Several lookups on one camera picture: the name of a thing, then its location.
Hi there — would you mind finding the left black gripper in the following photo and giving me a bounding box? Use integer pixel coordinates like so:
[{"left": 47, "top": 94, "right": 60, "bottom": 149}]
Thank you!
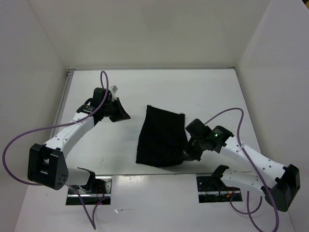
[{"left": 102, "top": 97, "right": 130, "bottom": 122}]

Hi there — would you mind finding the black skirt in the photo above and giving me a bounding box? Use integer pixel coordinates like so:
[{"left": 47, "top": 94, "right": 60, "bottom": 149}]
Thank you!
[{"left": 136, "top": 105, "right": 188, "bottom": 168}]

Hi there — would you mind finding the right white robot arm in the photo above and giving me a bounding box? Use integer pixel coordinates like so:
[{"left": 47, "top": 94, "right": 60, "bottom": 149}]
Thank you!
[{"left": 184, "top": 119, "right": 300, "bottom": 212}]

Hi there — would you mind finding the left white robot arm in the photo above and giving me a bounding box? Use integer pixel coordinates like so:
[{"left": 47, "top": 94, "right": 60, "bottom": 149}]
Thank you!
[{"left": 28, "top": 86, "right": 130, "bottom": 193}]

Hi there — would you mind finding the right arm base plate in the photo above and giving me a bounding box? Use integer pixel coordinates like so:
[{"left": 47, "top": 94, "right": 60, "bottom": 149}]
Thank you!
[{"left": 196, "top": 174, "right": 242, "bottom": 203}]

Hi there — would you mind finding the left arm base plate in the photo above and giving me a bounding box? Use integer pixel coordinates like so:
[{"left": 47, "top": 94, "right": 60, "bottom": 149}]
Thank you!
[{"left": 66, "top": 175, "right": 112, "bottom": 205}]

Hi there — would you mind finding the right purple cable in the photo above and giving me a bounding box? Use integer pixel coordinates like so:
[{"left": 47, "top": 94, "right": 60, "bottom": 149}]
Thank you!
[{"left": 205, "top": 107, "right": 281, "bottom": 232}]

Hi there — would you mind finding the purple cable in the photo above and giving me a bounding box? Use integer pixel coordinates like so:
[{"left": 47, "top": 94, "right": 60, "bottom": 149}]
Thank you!
[
  {"left": 205, "top": 107, "right": 281, "bottom": 232},
  {"left": 2, "top": 70, "right": 109, "bottom": 230}
]

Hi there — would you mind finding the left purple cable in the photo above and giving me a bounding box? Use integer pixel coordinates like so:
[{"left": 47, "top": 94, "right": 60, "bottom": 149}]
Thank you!
[{"left": 2, "top": 70, "right": 109, "bottom": 230}]

